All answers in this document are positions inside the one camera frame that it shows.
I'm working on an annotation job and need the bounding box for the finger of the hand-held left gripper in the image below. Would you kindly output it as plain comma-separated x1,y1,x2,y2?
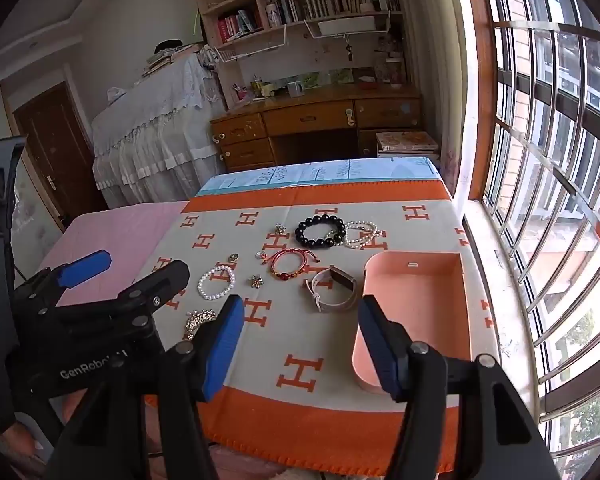
55,260,191,341
12,250,113,311

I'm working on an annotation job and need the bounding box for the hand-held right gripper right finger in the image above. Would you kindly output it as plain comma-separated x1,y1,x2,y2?
357,296,563,480

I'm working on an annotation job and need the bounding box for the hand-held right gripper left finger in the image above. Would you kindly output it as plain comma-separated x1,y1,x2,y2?
45,294,246,480

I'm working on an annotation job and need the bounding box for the gold rhinestone brooch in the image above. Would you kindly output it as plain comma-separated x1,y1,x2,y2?
182,308,218,342

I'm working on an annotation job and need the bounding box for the small white pearl bracelet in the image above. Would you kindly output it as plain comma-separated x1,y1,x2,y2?
197,264,237,302

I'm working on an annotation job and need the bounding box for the pink jewelry box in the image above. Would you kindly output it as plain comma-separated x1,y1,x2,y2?
352,251,473,396

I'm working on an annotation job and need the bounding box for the pink strap watch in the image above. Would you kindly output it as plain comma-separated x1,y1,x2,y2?
305,266,360,313

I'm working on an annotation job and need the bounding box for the red string bracelet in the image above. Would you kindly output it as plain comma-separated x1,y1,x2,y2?
265,248,321,282

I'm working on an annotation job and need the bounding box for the long white pearl bracelet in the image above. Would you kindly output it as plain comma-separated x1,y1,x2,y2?
341,220,387,250

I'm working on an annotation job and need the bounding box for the black bead bracelet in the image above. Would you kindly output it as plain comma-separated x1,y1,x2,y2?
294,214,347,248

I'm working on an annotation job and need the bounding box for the person's left hand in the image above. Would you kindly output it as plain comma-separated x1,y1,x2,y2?
0,417,56,478

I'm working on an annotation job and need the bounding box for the orange patterned blanket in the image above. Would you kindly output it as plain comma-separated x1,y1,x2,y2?
145,180,501,478

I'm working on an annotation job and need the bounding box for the brown wooden door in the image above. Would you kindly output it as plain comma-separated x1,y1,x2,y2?
12,81,108,233

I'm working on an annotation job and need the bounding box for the light blue sheet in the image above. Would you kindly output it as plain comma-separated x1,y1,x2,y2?
196,156,443,197

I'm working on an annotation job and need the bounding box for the wooden desk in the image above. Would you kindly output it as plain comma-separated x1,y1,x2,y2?
210,85,423,172

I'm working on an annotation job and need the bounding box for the wooden bookshelf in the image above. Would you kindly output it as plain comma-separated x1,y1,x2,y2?
189,0,410,111

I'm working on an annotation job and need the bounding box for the white hanging basket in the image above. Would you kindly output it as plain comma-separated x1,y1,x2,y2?
305,12,391,41

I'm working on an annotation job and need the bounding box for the row of books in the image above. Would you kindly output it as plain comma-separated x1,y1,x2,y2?
267,0,402,26

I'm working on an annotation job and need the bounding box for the metal window guard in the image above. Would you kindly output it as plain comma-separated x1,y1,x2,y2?
480,0,600,476

